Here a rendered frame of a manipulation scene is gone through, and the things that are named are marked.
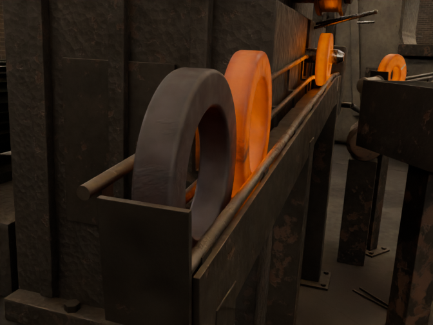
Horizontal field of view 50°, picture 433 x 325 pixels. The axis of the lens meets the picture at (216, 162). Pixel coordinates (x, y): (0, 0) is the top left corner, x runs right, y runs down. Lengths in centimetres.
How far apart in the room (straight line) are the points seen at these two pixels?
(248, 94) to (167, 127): 18
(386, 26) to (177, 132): 386
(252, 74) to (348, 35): 373
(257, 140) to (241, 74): 15
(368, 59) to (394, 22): 34
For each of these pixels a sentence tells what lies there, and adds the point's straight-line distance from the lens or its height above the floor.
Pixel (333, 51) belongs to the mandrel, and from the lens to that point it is 146.
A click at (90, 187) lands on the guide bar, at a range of 37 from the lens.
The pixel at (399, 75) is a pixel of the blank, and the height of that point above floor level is 71.
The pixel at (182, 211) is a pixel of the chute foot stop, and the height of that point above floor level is 65.
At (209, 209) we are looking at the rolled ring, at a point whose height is 61.
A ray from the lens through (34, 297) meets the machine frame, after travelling 145.
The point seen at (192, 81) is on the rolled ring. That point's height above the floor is 74.
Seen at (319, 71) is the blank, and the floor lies 72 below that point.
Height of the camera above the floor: 76
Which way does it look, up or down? 13 degrees down
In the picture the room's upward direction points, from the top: 3 degrees clockwise
